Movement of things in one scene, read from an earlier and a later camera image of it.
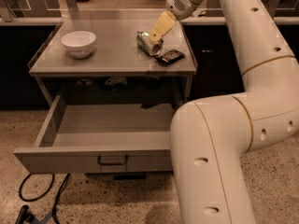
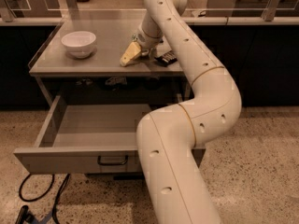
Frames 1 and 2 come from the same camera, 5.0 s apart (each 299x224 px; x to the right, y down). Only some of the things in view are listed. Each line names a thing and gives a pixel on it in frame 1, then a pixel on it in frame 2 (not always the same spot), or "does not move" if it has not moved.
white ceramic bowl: (78, 43) does not move
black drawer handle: (111, 163) does not move
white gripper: (177, 6) → (144, 40)
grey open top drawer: (126, 137) does not move
